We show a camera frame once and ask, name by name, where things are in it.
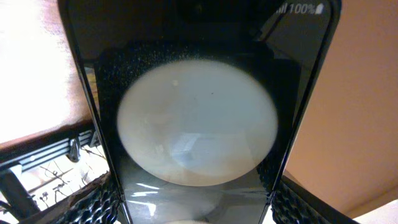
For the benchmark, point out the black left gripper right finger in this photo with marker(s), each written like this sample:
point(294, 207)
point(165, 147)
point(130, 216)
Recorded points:
point(292, 204)

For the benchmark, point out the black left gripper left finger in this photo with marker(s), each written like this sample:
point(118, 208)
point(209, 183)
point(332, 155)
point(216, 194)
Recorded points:
point(97, 203)

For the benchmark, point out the black smartphone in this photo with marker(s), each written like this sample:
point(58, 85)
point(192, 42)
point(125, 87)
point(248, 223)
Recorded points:
point(197, 104)

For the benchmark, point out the black aluminium rail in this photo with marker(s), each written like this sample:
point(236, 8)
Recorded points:
point(65, 142)

